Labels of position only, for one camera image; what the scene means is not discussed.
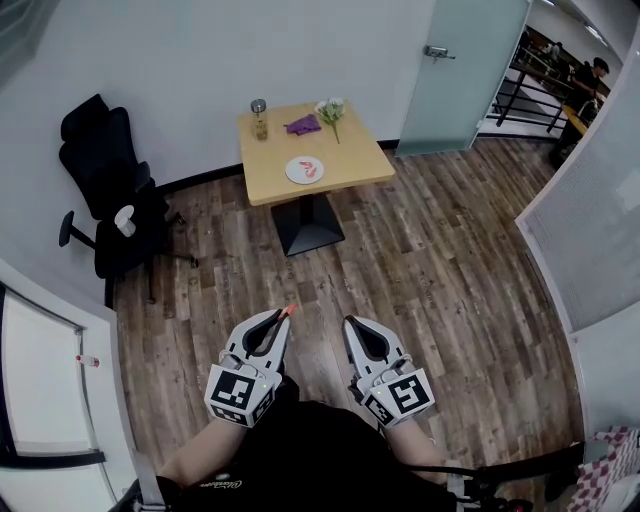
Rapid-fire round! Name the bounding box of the black office chair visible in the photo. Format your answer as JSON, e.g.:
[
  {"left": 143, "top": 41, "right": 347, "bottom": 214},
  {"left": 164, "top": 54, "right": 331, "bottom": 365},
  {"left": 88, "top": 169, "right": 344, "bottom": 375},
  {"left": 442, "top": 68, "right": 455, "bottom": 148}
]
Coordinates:
[{"left": 58, "top": 93, "right": 199, "bottom": 307}]

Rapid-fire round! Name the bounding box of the black mounted phone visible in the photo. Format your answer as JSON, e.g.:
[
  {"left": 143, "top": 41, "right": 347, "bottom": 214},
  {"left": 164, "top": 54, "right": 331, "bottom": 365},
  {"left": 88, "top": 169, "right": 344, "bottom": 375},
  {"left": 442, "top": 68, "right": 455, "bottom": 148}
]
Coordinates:
[{"left": 474, "top": 440, "right": 586, "bottom": 481}]

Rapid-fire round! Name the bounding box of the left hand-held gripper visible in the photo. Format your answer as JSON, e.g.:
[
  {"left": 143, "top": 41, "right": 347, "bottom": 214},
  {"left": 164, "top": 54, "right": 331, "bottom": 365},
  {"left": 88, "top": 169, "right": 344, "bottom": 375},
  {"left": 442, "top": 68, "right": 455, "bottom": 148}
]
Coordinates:
[{"left": 204, "top": 308, "right": 292, "bottom": 430}]

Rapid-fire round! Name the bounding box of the white flower bouquet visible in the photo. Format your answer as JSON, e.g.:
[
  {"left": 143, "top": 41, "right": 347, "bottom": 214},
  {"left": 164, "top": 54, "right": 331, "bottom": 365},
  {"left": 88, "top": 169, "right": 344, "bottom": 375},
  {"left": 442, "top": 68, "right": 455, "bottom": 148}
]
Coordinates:
[{"left": 313, "top": 97, "right": 348, "bottom": 145}]

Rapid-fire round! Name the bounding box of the black metal railing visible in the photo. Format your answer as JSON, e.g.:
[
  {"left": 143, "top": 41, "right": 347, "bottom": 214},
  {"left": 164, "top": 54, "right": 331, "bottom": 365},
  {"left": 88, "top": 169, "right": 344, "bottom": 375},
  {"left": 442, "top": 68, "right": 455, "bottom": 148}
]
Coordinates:
[{"left": 482, "top": 47, "right": 576, "bottom": 139}]

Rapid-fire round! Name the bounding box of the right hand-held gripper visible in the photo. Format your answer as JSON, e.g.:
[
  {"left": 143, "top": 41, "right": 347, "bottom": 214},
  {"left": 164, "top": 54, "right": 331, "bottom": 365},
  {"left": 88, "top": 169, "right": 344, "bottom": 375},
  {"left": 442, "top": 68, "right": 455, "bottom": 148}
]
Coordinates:
[{"left": 342, "top": 315, "right": 434, "bottom": 430}]

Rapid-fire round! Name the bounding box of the grey harness strap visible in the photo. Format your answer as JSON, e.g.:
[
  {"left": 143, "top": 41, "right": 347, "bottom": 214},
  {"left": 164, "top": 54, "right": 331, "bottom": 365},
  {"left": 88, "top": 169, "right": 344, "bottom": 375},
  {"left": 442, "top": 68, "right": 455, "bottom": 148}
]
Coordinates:
[{"left": 130, "top": 447, "right": 166, "bottom": 512}]

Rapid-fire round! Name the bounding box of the person's left forearm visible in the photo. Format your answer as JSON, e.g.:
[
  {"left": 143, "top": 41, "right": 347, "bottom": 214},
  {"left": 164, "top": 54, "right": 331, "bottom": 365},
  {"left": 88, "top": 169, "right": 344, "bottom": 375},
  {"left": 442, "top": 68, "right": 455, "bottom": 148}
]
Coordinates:
[{"left": 157, "top": 414, "right": 251, "bottom": 489}]

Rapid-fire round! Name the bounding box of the frosted glass door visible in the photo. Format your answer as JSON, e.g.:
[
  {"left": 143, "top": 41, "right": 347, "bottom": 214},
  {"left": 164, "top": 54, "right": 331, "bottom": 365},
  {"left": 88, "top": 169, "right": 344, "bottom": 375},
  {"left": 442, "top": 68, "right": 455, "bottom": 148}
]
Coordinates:
[{"left": 396, "top": 0, "right": 531, "bottom": 159}]

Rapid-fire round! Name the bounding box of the glass bottle with steel lid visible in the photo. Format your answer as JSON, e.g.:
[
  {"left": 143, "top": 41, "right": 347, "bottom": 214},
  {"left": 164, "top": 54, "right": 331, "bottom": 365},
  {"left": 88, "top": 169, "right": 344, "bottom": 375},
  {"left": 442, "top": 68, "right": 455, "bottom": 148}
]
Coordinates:
[{"left": 249, "top": 98, "right": 270, "bottom": 143}]

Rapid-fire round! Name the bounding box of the metal door handle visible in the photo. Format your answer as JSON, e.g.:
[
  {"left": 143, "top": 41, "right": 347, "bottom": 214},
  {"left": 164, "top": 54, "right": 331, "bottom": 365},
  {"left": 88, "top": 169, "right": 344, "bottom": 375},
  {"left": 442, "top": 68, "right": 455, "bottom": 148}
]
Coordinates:
[{"left": 424, "top": 44, "right": 457, "bottom": 65}]

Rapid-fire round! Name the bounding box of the purple cloth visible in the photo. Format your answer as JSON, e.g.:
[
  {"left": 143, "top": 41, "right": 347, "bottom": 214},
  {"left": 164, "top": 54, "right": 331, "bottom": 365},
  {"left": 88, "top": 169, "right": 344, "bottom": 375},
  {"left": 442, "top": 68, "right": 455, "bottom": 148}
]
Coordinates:
[{"left": 283, "top": 113, "right": 321, "bottom": 137}]

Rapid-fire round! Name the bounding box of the black table base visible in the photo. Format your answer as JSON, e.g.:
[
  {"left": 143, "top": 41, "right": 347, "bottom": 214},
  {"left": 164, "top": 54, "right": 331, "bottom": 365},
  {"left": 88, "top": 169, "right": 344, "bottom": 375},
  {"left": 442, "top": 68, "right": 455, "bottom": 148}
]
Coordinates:
[{"left": 271, "top": 191, "right": 346, "bottom": 258}]

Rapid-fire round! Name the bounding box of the yellow round table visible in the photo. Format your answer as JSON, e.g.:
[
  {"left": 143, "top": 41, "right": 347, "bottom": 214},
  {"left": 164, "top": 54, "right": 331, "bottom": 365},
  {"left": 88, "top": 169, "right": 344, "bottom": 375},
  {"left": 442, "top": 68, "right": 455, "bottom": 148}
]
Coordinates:
[{"left": 561, "top": 103, "right": 590, "bottom": 136}]

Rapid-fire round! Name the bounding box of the person's black clothing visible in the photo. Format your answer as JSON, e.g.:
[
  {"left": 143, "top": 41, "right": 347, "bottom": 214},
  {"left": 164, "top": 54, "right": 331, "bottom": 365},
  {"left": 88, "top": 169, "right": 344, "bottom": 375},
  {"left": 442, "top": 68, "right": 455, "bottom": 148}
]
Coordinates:
[{"left": 157, "top": 374, "right": 461, "bottom": 512}]

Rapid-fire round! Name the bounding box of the person's right forearm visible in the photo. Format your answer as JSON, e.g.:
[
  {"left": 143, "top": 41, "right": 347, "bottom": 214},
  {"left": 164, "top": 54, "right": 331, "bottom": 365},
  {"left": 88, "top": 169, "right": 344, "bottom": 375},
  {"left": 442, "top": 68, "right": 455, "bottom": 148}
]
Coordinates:
[{"left": 384, "top": 417, "right": 451, "bottom": 481}]

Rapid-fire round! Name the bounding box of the white perforated partition panel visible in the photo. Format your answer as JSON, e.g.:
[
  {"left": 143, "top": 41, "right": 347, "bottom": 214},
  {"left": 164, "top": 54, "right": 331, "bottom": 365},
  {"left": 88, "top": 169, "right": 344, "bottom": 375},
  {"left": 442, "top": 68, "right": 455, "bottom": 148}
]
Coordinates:
[{"left": 514, "top": 107, "right": 640, "bottom": 334}]

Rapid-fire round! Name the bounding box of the black cable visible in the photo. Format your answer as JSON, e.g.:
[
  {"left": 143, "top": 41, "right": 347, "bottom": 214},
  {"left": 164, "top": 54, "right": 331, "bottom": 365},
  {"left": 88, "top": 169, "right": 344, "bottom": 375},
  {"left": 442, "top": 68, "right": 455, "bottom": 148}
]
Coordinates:
[{"left": 399, "top": 462, "right": 481, "bottom": 476}]

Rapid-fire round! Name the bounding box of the checkered cloth bag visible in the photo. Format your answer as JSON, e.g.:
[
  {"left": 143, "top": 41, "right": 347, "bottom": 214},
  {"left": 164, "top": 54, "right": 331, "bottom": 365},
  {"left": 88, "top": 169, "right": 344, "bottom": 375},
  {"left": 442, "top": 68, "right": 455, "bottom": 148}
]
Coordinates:
[{"left": 574, "top": 424, "right": 640, "bottom": 512}]

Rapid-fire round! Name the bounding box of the white cabinet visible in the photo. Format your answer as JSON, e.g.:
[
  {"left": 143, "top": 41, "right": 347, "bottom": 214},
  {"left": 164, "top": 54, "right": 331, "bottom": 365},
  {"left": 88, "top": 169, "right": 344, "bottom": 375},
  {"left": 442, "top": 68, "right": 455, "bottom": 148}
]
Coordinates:
[{"left": 0, "top": 279, "right": 116, "bottom": 512}]

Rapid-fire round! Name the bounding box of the white plate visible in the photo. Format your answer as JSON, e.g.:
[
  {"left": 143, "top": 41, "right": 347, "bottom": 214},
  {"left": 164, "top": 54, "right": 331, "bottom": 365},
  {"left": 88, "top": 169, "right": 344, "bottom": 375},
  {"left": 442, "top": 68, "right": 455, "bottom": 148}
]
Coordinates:
[{"left": 284, "top": 155, "right": 326, "bottom": 186}]

